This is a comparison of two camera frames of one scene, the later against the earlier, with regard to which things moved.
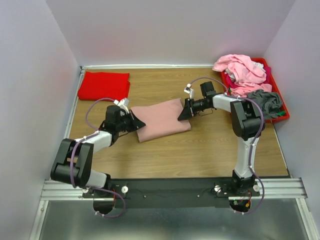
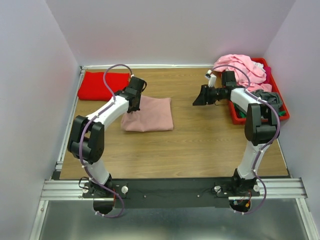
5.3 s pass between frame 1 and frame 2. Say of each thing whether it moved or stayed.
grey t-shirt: stayed
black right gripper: moved
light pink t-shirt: stayed
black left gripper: moved
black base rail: stayed
